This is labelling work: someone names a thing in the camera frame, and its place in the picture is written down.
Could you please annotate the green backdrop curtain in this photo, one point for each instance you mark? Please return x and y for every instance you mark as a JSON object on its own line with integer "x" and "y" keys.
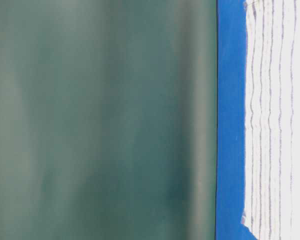
{"x": 108, "y": 119}

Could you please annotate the blue table cloth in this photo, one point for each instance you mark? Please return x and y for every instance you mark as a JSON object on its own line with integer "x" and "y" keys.
{"x": 230, "y": 171}

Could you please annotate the white blue striped towel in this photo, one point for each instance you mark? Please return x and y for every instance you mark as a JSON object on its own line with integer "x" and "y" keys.
{"x": 272, "y": 120}

